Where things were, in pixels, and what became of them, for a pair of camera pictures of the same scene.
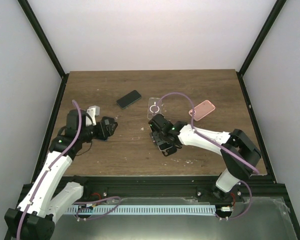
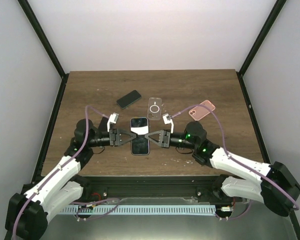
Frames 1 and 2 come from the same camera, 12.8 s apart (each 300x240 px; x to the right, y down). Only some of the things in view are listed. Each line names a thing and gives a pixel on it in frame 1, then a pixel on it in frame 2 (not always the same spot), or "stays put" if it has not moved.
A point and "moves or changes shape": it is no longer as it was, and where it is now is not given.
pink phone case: (202, 109) stays put
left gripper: (109, 132) to (116, 140)
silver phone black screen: (164, 146) moves or changes shape
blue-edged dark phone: (128, 99) stays put
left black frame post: (31, 16) stays put
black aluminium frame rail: (252, 188) stays put
